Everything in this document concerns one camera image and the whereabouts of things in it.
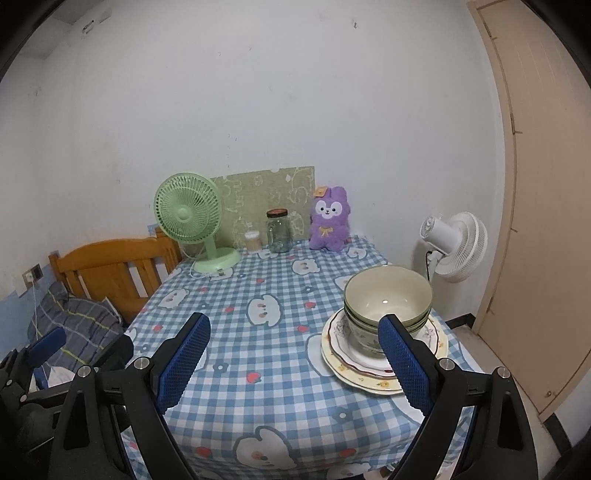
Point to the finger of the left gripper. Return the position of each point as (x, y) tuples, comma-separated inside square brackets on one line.
[(44, 348)]

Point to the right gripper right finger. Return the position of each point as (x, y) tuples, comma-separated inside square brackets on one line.
[(499, 443)]

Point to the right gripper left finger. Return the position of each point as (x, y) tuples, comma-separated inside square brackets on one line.
[(149, 386)]

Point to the round yellow flower plate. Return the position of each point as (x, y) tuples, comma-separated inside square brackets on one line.
[(341, 359)]

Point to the scalloped yellow flower plate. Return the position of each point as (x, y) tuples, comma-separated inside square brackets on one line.
[(383, 387)]

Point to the floral bowl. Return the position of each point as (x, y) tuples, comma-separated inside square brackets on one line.
[(367, 336), (383, 290), (360, 322)]

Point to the pink rimmed floral plate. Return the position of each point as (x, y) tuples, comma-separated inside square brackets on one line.
[(351, 345)]

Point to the crumpled white tissue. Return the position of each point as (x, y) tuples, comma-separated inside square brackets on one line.
[(57, 375)]

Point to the grey plaid pillow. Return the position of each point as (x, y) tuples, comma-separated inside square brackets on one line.
[(89, 326)]

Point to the blue checkered tablecloth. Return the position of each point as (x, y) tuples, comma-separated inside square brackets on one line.
[(262, 403)]

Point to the beige door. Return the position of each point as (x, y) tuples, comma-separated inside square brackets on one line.
[(535, 311)]

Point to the cotton swab container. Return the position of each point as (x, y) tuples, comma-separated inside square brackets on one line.
[(253, 243)]

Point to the green desk fan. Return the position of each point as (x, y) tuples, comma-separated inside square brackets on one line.
[(188, 209)]

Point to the glass jar black lid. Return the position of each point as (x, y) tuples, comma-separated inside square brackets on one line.
[(278, 230)]

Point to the white standing fan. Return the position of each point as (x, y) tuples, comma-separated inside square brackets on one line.
[(458, 246)]

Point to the green patterned board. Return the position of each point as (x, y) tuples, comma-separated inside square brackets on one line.
[(246, 197)]

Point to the purple plush bunny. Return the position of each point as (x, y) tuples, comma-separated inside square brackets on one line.
[(330, 212)]

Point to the wall power outlet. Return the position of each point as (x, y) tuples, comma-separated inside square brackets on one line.
[(32, 276)]

